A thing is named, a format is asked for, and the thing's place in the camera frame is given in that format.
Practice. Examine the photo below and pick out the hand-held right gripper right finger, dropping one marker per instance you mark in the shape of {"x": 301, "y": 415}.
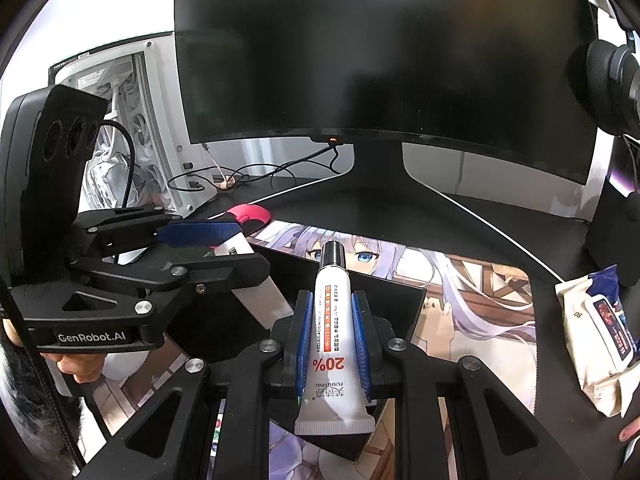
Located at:
{"x": 361, "y": 350}

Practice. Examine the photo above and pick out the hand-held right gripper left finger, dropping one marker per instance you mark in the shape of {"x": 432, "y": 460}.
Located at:
{"x": 300, "y": 350}

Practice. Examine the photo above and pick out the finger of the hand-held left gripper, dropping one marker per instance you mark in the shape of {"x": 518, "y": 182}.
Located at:
{"x": 220, "y": 272}
{"x": 200, "y": 234}

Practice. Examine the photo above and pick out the white ointment tube red label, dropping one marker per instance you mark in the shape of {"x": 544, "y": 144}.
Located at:
{"x": 330, "y": 360}

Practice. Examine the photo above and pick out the black container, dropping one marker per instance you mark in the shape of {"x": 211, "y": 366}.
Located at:
{"x": 395, "y": 310}

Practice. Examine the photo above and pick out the plain white tube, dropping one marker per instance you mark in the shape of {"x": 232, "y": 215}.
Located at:
{"x": 265, "y": 305}

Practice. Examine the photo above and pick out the person's left forearm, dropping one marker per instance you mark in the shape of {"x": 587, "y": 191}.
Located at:
{"x": 25, "y": 400}

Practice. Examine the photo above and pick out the person's left hand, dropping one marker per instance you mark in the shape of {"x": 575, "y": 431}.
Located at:
{"x": 80, "y": 366}

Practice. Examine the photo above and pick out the red computer mouse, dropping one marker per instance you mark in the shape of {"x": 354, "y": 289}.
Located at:
{"x": 250, "y": 212}

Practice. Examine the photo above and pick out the white printed packet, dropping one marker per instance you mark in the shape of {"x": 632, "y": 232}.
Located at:
{"x": 217, "y": 432}

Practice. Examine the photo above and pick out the printed desk mat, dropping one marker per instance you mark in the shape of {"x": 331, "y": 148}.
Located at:
{"x": 475, "y": 320}

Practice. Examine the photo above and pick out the white computer case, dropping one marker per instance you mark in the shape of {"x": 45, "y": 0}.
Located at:
{"x": 160, "y": 110}

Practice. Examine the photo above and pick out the black monitor stand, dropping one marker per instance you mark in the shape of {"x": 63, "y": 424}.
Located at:
{"x": 380, "y": 172}

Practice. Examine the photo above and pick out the wet wipes pack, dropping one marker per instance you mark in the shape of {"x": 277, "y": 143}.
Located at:
{"x": 590, "y": 350}

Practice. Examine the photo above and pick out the black curved monitor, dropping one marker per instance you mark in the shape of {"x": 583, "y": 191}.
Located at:
{"x": 380, "y": 50}

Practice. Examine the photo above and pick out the black headphones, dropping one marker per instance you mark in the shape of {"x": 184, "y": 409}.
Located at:
{"x": 605, "y": 85}

